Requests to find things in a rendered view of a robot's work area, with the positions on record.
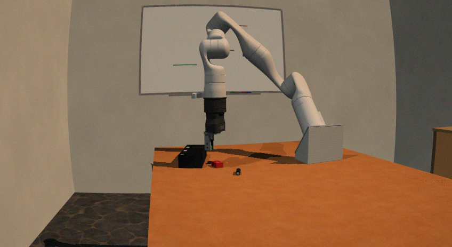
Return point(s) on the red 9v battery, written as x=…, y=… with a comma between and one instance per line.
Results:
x=217, y=164

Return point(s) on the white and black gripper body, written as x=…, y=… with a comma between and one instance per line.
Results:
x=214, y=96

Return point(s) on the black rack of bins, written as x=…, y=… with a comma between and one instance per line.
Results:
x=189, y=158

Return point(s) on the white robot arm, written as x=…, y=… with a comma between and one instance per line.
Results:
x=294, y=86

